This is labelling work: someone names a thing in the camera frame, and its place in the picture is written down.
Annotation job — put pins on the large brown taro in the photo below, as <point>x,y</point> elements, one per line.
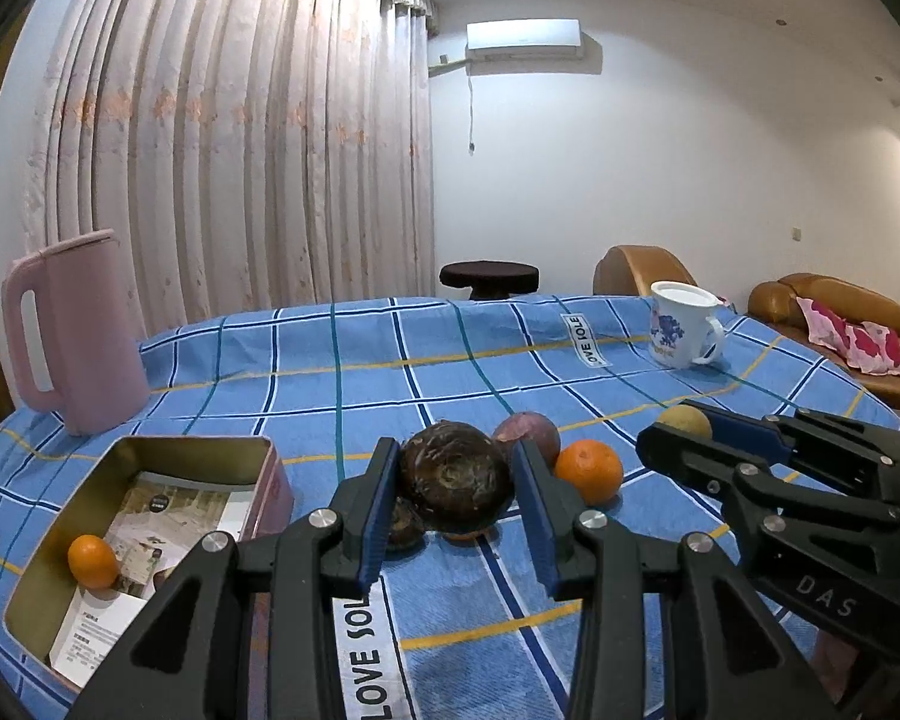
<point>454,476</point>

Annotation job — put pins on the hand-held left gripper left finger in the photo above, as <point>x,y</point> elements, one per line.
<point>375,517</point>

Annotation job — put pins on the purple passion fruit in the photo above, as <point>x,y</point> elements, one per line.
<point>532,431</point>

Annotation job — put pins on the printed brochure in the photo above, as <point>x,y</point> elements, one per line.
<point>180,502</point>

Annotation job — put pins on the pale floral curtain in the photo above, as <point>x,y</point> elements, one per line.
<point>232,127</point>

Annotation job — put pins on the white mug with blue print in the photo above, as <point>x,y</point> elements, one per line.
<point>675,322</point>

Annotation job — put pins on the brown leather sofa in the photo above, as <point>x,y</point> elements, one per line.
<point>832,300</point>

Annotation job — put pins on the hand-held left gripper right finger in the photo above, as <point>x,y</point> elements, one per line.
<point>536,517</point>

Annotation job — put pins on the white air conditioner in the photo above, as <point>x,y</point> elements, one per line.
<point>525,37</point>

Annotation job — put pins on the pink electric kettle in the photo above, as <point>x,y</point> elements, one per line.
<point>82,330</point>

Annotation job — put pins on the yellow-green round fruit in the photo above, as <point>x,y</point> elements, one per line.
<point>682,420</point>

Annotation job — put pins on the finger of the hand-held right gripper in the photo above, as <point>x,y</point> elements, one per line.
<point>742,429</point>
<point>682,457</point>

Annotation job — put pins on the brown leather chair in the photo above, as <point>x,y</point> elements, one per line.
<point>637,266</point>

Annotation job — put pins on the pink tin box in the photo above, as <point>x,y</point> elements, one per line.
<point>270,487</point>

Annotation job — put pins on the dark round stool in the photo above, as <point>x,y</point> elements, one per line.
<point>487,275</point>

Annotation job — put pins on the orange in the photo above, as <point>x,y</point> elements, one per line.
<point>92,561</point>
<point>589,471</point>
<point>461,537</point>

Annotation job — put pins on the small brown taro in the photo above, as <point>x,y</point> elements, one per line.
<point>405,526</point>

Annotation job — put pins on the white paper leaflet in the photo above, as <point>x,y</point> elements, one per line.
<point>90,637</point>

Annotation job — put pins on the pink floral cushion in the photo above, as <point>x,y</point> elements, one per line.
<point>855,337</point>

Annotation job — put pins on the blue plaid tablecloth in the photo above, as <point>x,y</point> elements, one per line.
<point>345,375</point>

